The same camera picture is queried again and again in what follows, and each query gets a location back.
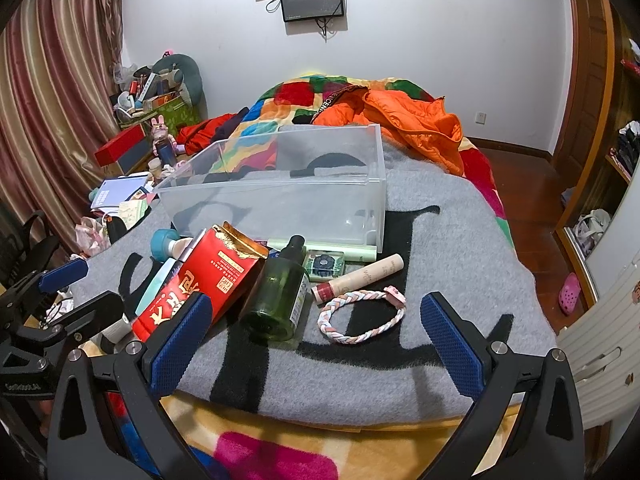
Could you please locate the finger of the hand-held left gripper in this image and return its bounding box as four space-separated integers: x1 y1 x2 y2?
25 290 126 356
0 258 90 321

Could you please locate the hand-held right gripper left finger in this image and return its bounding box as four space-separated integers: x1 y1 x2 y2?
46 292 216 480

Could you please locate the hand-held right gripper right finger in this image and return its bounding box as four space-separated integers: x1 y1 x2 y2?
419 291 587 480

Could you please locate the mint green tube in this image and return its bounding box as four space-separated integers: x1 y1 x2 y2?
135 258 176 316

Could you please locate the red paper packet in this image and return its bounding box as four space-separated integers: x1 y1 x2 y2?
131 221 271 343

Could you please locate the blue ball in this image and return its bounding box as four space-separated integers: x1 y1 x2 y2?
151 228 193 264

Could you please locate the green glass bottle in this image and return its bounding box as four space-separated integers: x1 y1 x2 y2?
239 234 313 346

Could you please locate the beige lip gloss tube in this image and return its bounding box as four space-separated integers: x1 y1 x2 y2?
311 252 405 305

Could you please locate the braided pastel bracelet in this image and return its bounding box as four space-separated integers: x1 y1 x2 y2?
317 286 407 346

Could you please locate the light green tube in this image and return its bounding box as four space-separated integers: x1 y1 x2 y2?
267 237 378 264

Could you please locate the green mahjong tile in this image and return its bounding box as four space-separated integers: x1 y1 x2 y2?
304 249 346 282

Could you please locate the clear plastic storage box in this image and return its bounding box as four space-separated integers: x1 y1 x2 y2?
152 124 388 253

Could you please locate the pink floral cloth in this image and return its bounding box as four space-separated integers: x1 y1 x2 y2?
75 215 111 256

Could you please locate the green patterned booklet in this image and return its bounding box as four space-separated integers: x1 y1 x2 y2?
117 200 151 228

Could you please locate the blue notebook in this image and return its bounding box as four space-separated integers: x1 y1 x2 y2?
90 172 151 211

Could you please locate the pink clog shoe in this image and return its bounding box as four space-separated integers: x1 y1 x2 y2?
558 272 582 316

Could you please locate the red box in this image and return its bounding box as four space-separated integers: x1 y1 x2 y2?
94 125 153 173

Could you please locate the white slatted furniture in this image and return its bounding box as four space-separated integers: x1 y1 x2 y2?
556 255 640 431

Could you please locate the dark blue bottle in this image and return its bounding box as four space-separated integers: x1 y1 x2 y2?
154 137 178 166

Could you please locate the pink bunny toy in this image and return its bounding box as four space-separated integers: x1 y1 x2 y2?
150 112 176 143

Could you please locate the white bag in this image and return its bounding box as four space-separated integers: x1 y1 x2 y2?
574 208 612 261

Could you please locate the striped curtain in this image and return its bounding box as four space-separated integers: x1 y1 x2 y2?
0 0 126 241

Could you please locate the red clothing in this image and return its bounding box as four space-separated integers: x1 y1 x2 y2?
177 115 241 156

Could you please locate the green paper bag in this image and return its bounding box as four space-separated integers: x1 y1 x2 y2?
142 92 196 133

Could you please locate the wooden shelf unit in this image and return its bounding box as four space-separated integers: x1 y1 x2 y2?
582 175 640 301

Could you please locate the dark purple clothing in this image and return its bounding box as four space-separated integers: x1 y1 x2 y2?
215 106 251 143

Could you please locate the grey neck pillow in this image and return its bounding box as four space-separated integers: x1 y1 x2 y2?
151 53 205 108

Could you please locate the orange puffer jacket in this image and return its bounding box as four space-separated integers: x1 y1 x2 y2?
311 85 466 177

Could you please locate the colourful patchwork quilt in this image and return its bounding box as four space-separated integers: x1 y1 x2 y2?
75 72 526 480

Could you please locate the wooden door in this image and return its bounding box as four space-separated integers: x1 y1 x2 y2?
550 0 626 161

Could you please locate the small black monitor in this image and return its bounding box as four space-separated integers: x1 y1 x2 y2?
279 0 346 23

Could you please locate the black monitor cable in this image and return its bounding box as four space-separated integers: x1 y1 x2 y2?
315 16 342 41

